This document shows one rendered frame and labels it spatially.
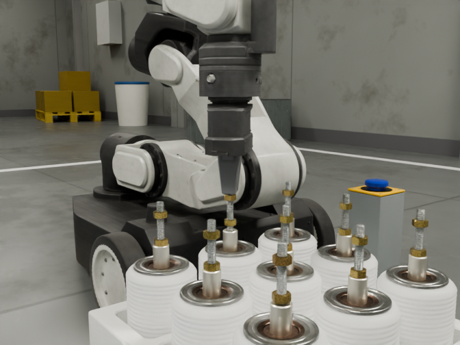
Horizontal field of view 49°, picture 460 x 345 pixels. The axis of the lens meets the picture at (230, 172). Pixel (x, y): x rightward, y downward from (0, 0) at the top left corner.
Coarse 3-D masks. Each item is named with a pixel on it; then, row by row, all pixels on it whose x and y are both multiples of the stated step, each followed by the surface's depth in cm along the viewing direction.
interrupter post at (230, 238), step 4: (224, 232) 75; (228, 232) 75; (232, 232) 75; (236, 232) 75; (224, 236) 75; (228, 236) 75; (232, 236) 75; (236, 236) 75; (224, 240) 75; (228, 240) 75; (232, 240) 75; (236, 240) 75; (224, 244) 75; (228, 244) 75; (232, 244) 75; (236, 244) 75; (224, 248) 75; (228, 248) 75; (232, 248) 75; (236, 248) 75
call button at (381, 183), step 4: (368, 180) 89; (372, 180) 89; (376, 180) 89; (380, 180) 89; (384, 180) 89; (368, 184) 88; (372, 184) 87; (376, 184) 87; (380, 184) 87; (384, 184) 87; (388, 184) 88; (368, 188) 88; (372, 188) 88; (376, 188) 87; (380, 188) 87; (384, 188) 88
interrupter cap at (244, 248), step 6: (222, 240) 79; (240, 240) 79; (216, 246) 77; (222, 246) 77; (240, 246) 77; (246, 246) 76; (252, 246) 76; (216, 252) 74; (222, 252) 74; (228, 252) 75; (234, 252) 74; (240, 252) 74; (246, 252) 73; (252, 252) 74
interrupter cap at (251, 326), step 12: (264, 312) 54; (252, 324) 51; (264, 324) 52; (300, 324) 51; (312, 324) 51; (252, 336) 49; (264, 336) 49; (276, 336) 49; (288, 336) 49; (300, 336) 49; (312, 336) 49
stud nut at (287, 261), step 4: (272, 256) 49; (276, 256) 49; (288, 256) 49; (272, 260) 49; (276, 260) 49; (280, 260) 48; (284, 260) 48; (288, 260) 49; (276, 264) 49; (280, 264) 49; (284, 264) 48; (288, 264) 49
